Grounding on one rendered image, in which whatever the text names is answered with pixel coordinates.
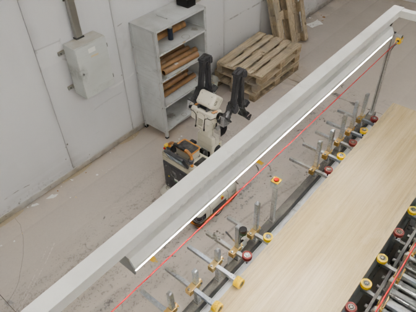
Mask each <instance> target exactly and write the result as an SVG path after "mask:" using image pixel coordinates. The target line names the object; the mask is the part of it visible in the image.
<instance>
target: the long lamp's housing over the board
mask: <svg viewBox="0 0 416 312"><path fill-rule="evenodd" d="M393 35H394V30H393V27H391V26H388V27H387V28H386V29H385V30H384V31H382V32H381V33H380V34H379V35H378V36H377V37H376V38H375V39H374V40H372V41H371V42H370V43H369V44H367V45H366V47H364V48H363V49H362V50H361V51H360V52H358V53H357V54H356V55H355V56H354V57H353V58H352V59H351V60H350V61H348V62H347V63H346V64H344V65H343V66H342V67H341V68H340V69H339V70H338V71H337V72H336V73H334V74H333V75H332V76H331V77H330V78H328V80H327V81H325V82H324V83H323V84H322V85H320V86H319V87H318V88H317V89H316V90H315V91H314V92H313V93H312V94H310V95H309V96H308V97H307V98H306V99H304V100H303V101H302V102H301V103H300V104H299V105H298V106H296V107H295V108H294V109H293V110H292V111H291V112H290V113H289V114H288V115H286V116H285V117H284V118H283V119H281V120H280V121H279V122H278V123H277V124H276V125H275V126H274V127H273V128H271V129H270V130H269V131H268V132H266V133H265V135H263V136H262V137H261V138H260V139H259V140H257V141H256V142H255V143H254V144H253V145H252V146H251V147H250V148H248V149H247V150H246V151H245V152H244V153H242V154H241V155H240V156H239V157H238V158H237V159H236V160H235V161H233V162H232V163H231V164H230V165H229V166H228V167H226V169H224V170H223V171H222V172H221V173H220V174H218V175H217V176H216V177H215V178H214V179H213V180H212V181H211V182H209V183H208V184H207V185H206V186H205V187H203V188H202V189H201V190H200V191H199V192H198V193H197V194H195V195H194V196H193V197H192V198H191V199H190V200H189V201H188V202H187V203H185V204H184V205H183V206H182V207H180V208H179V209H178V210H177V211H176V212H175V213H174V214H173V215H171V216H170V217H169V218H168V219H167V220H166V221H164V223H162V224H161V225H160V226H159V227H158V228H156V229H155V230H154V231H153V232H152V233H151V234H150V235H149V236H147V237H146V238H145V239H144V240H143V241H141V242H140V243H139V244H138V245H137V246H136V247H135V248H134V249H132V250H131V251H130V252H129V253H128V254H127V255H125V257H123V258H122V259H121V260H120V261H119V262H120V263H121V264H122V265H124V266H125V267H126V268H127V269H129V270H130V271H131V272H132V273H133V274H135V275H136V269H137V268H138V267H139V266H141V265H142V264H143V263H144V262H145V261H146V260H148V258H150V257H151V255H153V254H154V253H155V252H156V251H157V250H158V249H159V248H160V247H162V246H163V245H164V244H165V243H166V242H167V241H168V240H169V239H170V238H171V237H172V236H173V235H174V234H176V233H177V232H178V231H179V230H180V229H181V228H183V227H184V226H185V225H186V224H187V223H188V222H189V221H190V220H191V219H192V218H193V217H194V216H195V215H197V214H198V213H199V212H200V211H201V210H202V209H203V208H205V206H206V205H208V203H210V202H211V201H212V200H213V199H214V198H215V197H216V196H218V195H219V194H220V193H221V192H222V191H223V190H224V189H225V188H226V187H227V186H228V185H229V184H230V183H232V182H233V181H234V180H235V179H236V178H237V177H238V176H240V175H241V174H242V173H243V172H244V171H245V170H246V169H247V168H248V167H249V166H250V165H251V164H252V163H254V162H255V161H256V160H257V159H258V158H259V157H260V156H261V155H262V154H263V153H264V152H265V151H267V150H268V149H269V148H270V147H271V146H272V145H273V144H275V143H276V142H277V141H278V140H279V139H280V138H281V137H282V136H283V135H284V134H285V133H286V132H287V131H289V130H290V129H291V128H292V127H293V126H294V125H295V124H297V122H299V120H301V119H302V118H303V117H304V116H305V115H306V114H307V113H308V112H309V111H311V110H312V109H313V108H314V107H315V106H316V105H317V104H318V103H319V102H320V101H321V100H322V99H324V98H325V97H326V96H327V95H328V94H329V93H330V92H332V91H333V90H334V89H335V88H336V87H337V86H338V85H339V84H340V83H341V82H342V81H343V80H344V79H346V78H347V77H348V76H349V75H350V74H351V73H353V71H354V70H356V68H357V67H359V66H360V65H361V64H362V63H363V62H364V61H365V60H367V59H368V58H369V57H370V56H371V55H372V54H373V53H374V52H375V51H376V50H377V49H378V48H379V47H381V46H382V45H383V44H384V43H385V42H386V41H388V40H389V39H390V38H392V36H393Z"/></svg>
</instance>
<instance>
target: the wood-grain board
mask: <svg viewBox="0 0 416 312"><path fill-rule="evenodd" d="M415 198H416V111H415V110H412V109H410V108H406V107H404V106H401V105H398V104H396V103H393V104H392V105H391V106H390V107H389V108H388V109H387V110H386V112H385V113H384V114H383V115H382V116H381V117H380V119H379V120H377V122H376V123H375V124H374V125H373V126H372V127H371V129H370V130H369V131H368V132H367V133H366V134H365V135H364V136H363V137H362V139H361V140H360V141H359V142H358V143H357V145H356V146H355V147H354V148H353V149H352V150H351V151H350V152H349V153H348V154H347V156H346V157H345V158H344V159H343V161H341V162H340V164H338V166H337V167H336V168H335V169H334V170H333V172H332V173H331V174H330V175H329V176H328V177H327V178H326V179H325V180H324V182H323V183H322V184H321V185H320V186H319V188H318V189H317V190H316V191H315V192H314V193H313V194H312V195H311V196H310V197H309V199H308V200H307V201H306V202H305V203H304V204H303V205H302V206H301V207H300V209H299V210H298V211H297V212H296V213H295V215H294V216H293V217H292V218H291V219H290V220H289V221H288V222H287V223H286V224H285V226H284V227H283V228H282V229H281V230H280V232H278V234H276V236H275V237H274V238H273V239H272V240H271V242H270V243H269V244H268V245H267V246H266V247H265V248H264V249H263V250H262V251H261V253H260V254H259V255H258V256H257V257H256V259H255V260H254V261H253V262H252V263H251V264H250V265H249V266H248V267H247V268H246V270H245V271H244V272H243V273H242V275H240V277H242V278H243V279H244V280H245V282H244V284H243V286H242V288H240V289H238V288H236V287H235V286H234V285H233V284H232V286H231V287H230V288H229V289H228V290H227V291H226V292H225V293H224V294H223V295H222V297H221V298H220V299H219V300H218V301H219V302H221V303H222V304H223V308H222V310H221V312H342V310H343V309H344V307H345V305H346V303H347V302H348V301H349V300H350V297H351V296H352V295H353V293H354V291H355V290H356V289H357V287H358V285H359V284H360V282H361V280H362V279H363V278H364V276H365V274H366V273H367V272H368V270H369V268H370V267H371V265H372V264H373V262H374V261H375V259H376V258H377V255H379V253H380V252H381V250H382V248H383V247H384V245H385V244H386V242H387V241H388V239H389V237H390V236H391V235H392V233H393V231H394V229H395V228H396V227H397V225H398V224H399V222H400V221H401V219H402V218H403V216H404V214H405V213H406V212H407V210H408V208H409V207H410V205H411V204H412V202H413V201H414V199H415Z"/></svg>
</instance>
